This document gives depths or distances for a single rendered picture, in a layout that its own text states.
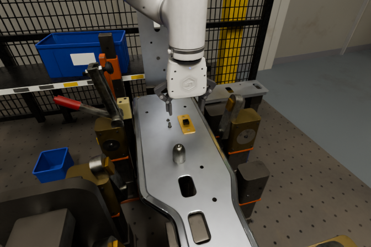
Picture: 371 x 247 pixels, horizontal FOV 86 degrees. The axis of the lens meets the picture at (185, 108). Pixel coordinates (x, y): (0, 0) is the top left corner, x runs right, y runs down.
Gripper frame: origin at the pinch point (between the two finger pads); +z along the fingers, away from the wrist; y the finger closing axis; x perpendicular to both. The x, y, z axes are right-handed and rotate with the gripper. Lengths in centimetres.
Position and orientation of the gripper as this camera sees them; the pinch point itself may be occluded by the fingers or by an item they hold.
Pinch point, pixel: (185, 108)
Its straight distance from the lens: 57.3
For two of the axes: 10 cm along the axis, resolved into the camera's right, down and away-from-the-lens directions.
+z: -0.1, 8.1, 5.8
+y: 9.7, -1.3, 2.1
